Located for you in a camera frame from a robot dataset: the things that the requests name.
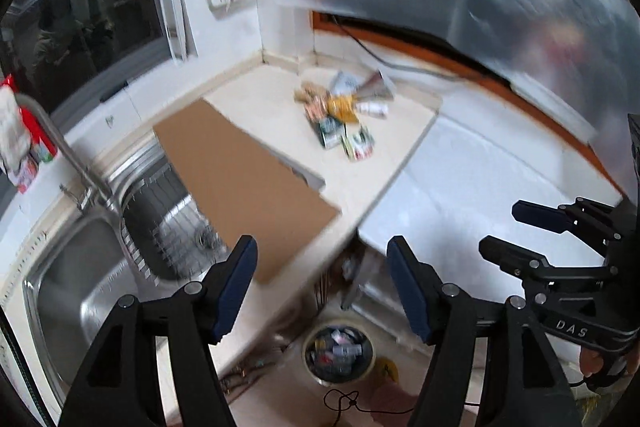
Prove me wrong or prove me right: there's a yellow slipper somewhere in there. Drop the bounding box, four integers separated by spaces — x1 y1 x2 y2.
370 357 399 384

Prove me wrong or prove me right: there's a dark window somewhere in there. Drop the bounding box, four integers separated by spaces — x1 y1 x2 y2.
1 0 169 131

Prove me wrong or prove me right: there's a pink trouser leg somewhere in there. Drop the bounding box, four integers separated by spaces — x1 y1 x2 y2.
361 379 419 427

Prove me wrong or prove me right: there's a brown cardboard sheet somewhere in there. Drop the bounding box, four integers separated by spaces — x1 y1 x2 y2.
154 100 338 284

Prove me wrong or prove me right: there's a grey printed paper packet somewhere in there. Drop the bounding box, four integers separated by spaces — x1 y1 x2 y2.
329 70 396 100

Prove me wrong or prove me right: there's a wire dish rack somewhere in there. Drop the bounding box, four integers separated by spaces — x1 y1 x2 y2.
120 160 229 284

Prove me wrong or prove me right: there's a yellow wrapper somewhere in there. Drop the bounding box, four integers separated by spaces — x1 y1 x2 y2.
326 95 359 124

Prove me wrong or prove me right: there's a person's right hand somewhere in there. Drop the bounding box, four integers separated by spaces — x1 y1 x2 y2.
579 348 627 391

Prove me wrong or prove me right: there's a green white small box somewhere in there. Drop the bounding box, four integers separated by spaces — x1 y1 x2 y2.
342 126 375 161

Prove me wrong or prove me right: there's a white wall-mounted holder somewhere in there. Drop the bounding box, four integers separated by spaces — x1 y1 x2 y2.
160 0 188 61

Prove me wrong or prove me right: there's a red cap green bottle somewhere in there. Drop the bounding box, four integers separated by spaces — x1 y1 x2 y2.
1 75 56 166

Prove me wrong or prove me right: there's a stainless steel sink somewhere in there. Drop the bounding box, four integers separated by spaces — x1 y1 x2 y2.
22 141 327 408

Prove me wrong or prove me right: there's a round green trash bin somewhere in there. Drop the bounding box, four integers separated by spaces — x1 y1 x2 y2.
302 321 376 387

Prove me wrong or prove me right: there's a brown paper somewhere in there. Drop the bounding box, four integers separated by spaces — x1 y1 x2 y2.
294 81 329 122

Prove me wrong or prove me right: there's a small white medicine bottle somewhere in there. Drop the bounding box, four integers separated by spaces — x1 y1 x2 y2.
354 101 388 118

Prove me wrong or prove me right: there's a pink soap bottle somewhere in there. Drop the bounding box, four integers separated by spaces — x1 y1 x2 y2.
6 155 38 194

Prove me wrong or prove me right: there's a chrome kitchen faucet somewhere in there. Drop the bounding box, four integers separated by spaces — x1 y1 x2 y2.
14 93 120 215

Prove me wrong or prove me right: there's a green cigarette box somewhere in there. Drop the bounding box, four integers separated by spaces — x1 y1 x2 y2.
311 116 346 150

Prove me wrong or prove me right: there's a white cloth on faucet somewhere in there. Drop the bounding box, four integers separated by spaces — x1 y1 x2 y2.
0 86 32 172

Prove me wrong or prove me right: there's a black power cable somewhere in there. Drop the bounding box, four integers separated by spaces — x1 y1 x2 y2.
328 13 461 80

